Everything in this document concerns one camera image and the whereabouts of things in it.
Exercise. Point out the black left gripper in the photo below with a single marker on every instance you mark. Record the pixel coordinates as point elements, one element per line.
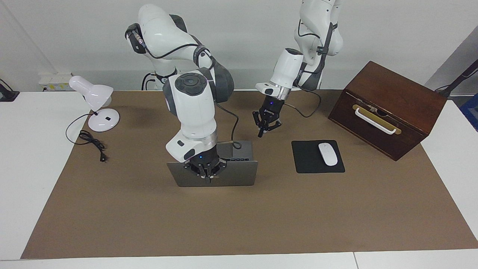
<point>269,108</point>

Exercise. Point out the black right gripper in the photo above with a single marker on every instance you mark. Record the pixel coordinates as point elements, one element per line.
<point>206,158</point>

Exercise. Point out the grey laptop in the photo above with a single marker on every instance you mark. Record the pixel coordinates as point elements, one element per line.
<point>239,173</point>

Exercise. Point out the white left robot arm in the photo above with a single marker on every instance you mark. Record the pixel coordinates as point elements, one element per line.
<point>287,71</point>

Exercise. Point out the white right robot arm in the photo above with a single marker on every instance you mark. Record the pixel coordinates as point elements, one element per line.
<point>194,108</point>

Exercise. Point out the black mouse pad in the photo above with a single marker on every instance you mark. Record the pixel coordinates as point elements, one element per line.
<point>308,158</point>

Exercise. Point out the brown table mat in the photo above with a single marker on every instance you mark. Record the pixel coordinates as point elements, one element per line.
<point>239,220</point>

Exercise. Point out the white computer mouse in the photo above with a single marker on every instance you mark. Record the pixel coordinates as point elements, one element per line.
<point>328,154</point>

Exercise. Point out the dark brown wooden box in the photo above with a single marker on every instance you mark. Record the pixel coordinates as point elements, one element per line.
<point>396,93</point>

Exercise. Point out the white desk lamp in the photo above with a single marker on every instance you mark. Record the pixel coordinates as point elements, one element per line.
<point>95,93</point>

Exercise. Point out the white power strip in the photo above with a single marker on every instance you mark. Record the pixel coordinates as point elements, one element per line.
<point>56,84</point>

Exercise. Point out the black stand pole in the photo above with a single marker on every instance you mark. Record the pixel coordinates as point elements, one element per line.
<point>461,76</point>

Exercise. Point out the blue crate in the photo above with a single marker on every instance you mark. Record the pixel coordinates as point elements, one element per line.
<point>471,112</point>

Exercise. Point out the black desk clamp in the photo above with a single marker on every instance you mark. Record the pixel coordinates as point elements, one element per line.
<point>7,95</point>

